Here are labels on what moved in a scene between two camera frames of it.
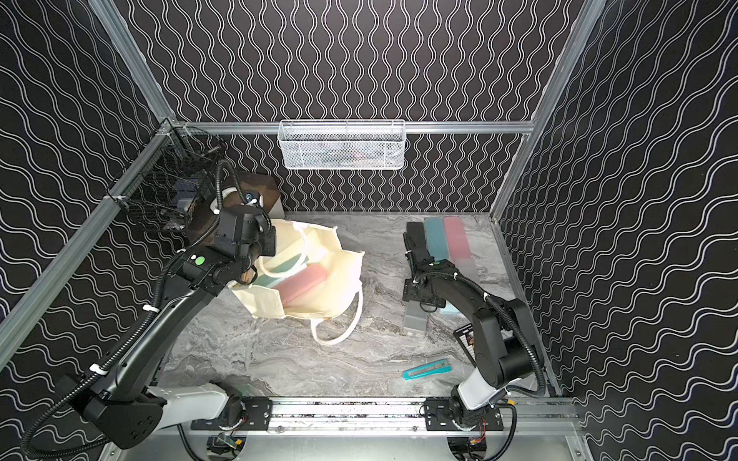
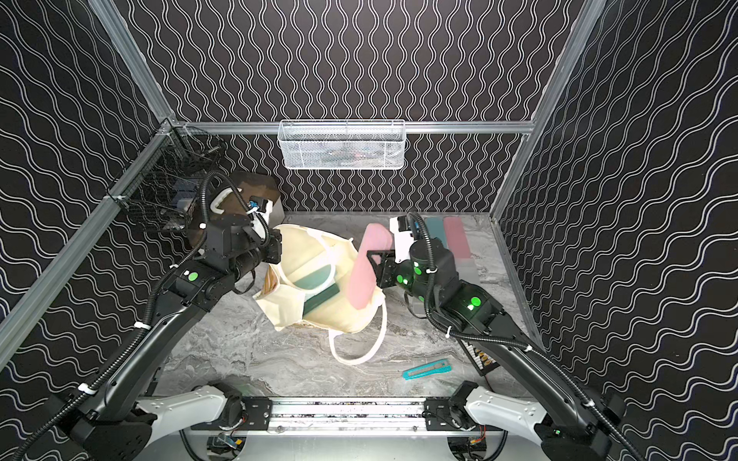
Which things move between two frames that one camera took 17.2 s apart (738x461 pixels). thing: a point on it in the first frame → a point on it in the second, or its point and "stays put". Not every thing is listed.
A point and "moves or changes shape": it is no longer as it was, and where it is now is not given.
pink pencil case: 302,282 → 363,280
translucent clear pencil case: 466,267 stays put
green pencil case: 266,280 → 317,286
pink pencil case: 457,238 stays put
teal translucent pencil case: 436,238 stays put
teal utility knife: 435,367 stays put
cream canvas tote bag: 308,278 moves or changes shape
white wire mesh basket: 341,144 stays put
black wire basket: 169,181 stays put
